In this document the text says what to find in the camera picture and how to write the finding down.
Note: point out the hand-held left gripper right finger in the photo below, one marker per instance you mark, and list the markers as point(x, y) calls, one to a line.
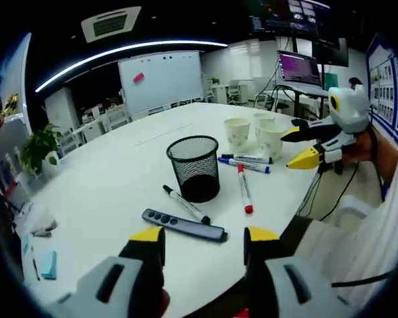
point(278, 275)

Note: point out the white paper cup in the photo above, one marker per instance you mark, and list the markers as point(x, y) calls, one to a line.
point(237, 134)
point(262, 121)
point(272, 140)

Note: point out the blue whiteboard marker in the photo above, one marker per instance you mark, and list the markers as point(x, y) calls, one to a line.
point(243, 165)

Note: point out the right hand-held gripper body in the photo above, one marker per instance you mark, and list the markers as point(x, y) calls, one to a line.
point(348, 109)

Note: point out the black whiteboard marker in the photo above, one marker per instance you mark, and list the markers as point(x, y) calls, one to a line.
point(186, 204)
point(248, 158)

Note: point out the blue sticky note pad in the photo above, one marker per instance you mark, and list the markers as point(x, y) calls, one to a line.
point(49, 265)

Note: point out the curved ceiling light strip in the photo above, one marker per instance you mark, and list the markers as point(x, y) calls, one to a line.
point(126, 54)

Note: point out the red whiteboard marker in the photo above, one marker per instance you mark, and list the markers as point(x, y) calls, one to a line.
point(244, 189)

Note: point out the crumpled white tissue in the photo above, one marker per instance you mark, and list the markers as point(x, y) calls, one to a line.
point(44, 223)

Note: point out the black mesh pen holder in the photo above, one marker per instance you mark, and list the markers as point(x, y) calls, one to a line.
point(195, 169)

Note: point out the white chair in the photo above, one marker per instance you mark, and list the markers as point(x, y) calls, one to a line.
point(331, 228)

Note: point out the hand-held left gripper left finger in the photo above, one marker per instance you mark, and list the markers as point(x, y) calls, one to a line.
point(126, 275)

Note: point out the wall display screens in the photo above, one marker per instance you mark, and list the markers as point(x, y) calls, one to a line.
point(298, 18)

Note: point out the black pen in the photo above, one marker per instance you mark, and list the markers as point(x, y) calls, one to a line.
point(35, 263)

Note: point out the blue wall poster board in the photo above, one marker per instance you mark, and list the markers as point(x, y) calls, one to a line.
point(386, 89)

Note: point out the ceiling air conditioner vent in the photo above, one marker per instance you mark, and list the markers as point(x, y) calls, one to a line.
point(110, 24)

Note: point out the white rolling whiteboard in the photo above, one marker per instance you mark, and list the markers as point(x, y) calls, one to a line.
point(160, 81)

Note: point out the pink whiteboard eraser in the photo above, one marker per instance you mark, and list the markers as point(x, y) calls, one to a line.
point(139, 77)

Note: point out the potted green plant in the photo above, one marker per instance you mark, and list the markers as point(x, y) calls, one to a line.
point(41, 149)

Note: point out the computer monitor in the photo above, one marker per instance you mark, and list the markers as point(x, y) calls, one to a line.
point(298, 70)

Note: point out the person's right hand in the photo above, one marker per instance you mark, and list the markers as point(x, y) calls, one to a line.
point(361, 147)

